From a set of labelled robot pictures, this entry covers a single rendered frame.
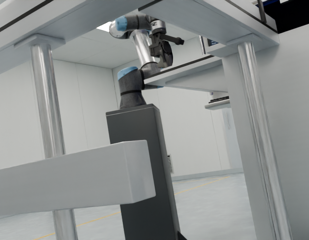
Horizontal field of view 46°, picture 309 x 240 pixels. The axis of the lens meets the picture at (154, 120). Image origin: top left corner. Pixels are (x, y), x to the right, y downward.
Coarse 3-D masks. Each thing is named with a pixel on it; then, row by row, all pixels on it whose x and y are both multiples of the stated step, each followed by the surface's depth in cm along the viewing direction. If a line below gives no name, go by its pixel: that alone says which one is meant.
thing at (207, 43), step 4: (204, 40) 258; (208, 40) 257; (212, 40) 256; (204, 44) 258; (208, 44) 257; (212, 44) 255; (216, 92) 254; (220, 92) 252; (224, 92) 251; (212, 96) 255; (216, 96) 254; (220, 96) 252; (224, 96) 251
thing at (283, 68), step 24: (288, 48) 131; (240, 72) 141; (264, 72) 136; (288, 72) 131; (264, 96) 136; (288, 96) 131; (288, 120) 131; (288, 144) 131; (288, 168) 131; (264, 192) 136; (288, 192) 131
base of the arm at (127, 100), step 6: (132, 90) 193; (138, 90) 194; (120, 96) 197; (126, 96) 193; (132, 96) 192; (138, 96) 194; (120, 102) 195; (126, 102) 191; (132, 102) 190; (138, 102) 193; (144, 102) 194; (120, 108) 194
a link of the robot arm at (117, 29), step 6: (120, 18) 182; (126, 18) 182; (132, 18) 183; (138, 18) 183; (114, 24) 202; (120, 24) 182; (126, 24) 182; (132, 24) 183; (138, 24) 184; (114, 30) 206; (120, 30) 185; (126, 30) 188; (114, 36) 216; (120, 36) 217
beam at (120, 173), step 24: (120, 144) 72; (144, 144) 77; (24, 168) 89; (48, 168) 84; (72, 168) 79; (96, 168) 75; (120, 168) 72; (144, 168) 75; (0, 192) 95; (24, 192) 89; (48, 192) 84; (72, 192) 79; (96, 192) 75; (120, 192) 72; (144, 192) 73
